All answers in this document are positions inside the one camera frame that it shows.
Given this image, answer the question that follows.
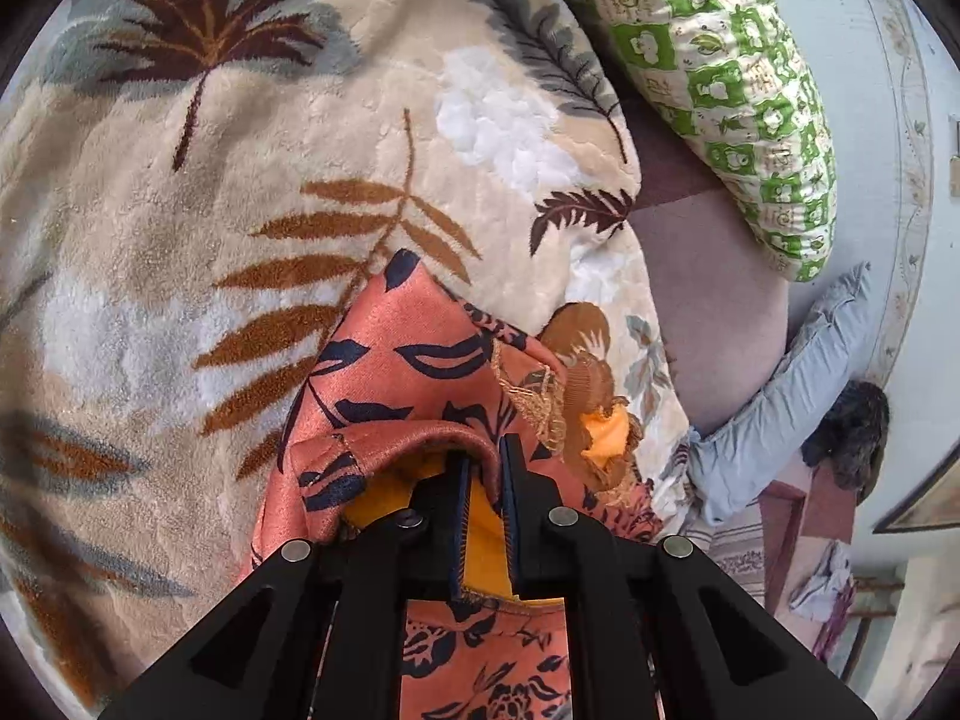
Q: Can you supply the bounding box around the striped bed sheet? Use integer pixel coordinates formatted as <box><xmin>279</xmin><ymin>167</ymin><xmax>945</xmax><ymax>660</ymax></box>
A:
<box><xmin>652</xmin><ymin>442</ymin><xmax>766</xmax><ymax>605</ymax></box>

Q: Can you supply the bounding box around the framed wall picture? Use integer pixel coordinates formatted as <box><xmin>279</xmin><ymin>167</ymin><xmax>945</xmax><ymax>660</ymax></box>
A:
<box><xmin>874</xmin><ymin>439</ymin><xmax>960</xmax><ymax>535</ymax></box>

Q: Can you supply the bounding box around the leaf print plush blanket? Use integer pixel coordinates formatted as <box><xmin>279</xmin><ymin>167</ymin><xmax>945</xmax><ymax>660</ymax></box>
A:
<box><xmin>0</xmin><ymin>0</ymin><xmax>695</xmax><ymax>713</ymax></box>

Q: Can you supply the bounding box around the grey ruffled pillow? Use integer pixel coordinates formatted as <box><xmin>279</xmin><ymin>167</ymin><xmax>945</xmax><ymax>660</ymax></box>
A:
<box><xmin>686</xmin><ymin>262</ymin><xmax>875</xmax><ymax>526</ymax></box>

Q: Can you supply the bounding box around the orange floral shirt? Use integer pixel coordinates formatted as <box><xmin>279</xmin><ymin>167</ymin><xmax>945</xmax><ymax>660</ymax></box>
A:
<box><xmin>240</xmin><ymin>247</ymin><xmax>665</xmax><ymax>720</ymax></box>

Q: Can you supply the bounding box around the white crumpled cloth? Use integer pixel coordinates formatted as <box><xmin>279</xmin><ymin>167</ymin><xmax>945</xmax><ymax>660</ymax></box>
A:
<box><xmin>787</xmin><ymin>540</ymin><xmax>856</xmax><ymax>623</ymax></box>

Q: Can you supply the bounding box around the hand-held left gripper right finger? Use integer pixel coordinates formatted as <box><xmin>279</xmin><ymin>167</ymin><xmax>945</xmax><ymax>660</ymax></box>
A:
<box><xmin>499</xmin><ymin>435</ymin><xmax>878</xmax><ymax>720</ymax></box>

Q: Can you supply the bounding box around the mauve bed sheet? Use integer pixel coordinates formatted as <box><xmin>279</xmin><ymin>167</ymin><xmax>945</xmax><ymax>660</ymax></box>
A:
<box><xmin>626</xmin><ymin>101</ymin><xmax>860</xmax><ymax>653</ymax></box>

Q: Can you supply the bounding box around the dark furry cushion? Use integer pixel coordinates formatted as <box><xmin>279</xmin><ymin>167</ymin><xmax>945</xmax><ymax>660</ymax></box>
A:
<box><xmin>801</xmin><ymin>381</ymin><xmax>891</xmax><ymax>503</ymax></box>

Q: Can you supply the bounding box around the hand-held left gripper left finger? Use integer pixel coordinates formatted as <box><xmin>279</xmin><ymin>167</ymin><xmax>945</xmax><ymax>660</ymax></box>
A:
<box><xmin>97</xmin><ymin>454</ymin><xmax>473</xmax><ymax>720</ymax></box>

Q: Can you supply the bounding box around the green patterned pillow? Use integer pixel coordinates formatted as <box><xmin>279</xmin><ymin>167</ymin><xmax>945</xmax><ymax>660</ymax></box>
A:
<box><xmin>536</xmin><ymin>0</ymin><xmax>837</xmax><ymax>284</ymax></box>

